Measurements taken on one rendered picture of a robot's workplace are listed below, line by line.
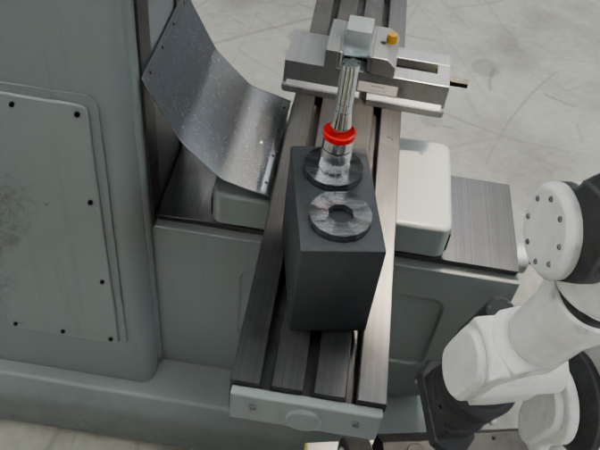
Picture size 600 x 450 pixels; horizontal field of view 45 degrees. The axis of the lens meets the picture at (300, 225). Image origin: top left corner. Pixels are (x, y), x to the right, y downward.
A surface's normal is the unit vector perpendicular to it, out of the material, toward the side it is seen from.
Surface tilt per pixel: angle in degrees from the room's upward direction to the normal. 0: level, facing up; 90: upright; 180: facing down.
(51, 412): 90
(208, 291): 90
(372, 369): 0
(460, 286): 90
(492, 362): 51
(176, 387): 0
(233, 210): 90
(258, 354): 0
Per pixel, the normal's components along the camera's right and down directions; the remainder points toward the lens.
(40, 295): -0.13, 0.69
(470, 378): -0.98, 0.04
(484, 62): 0.09, -0.69
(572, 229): -0.57, -0.04
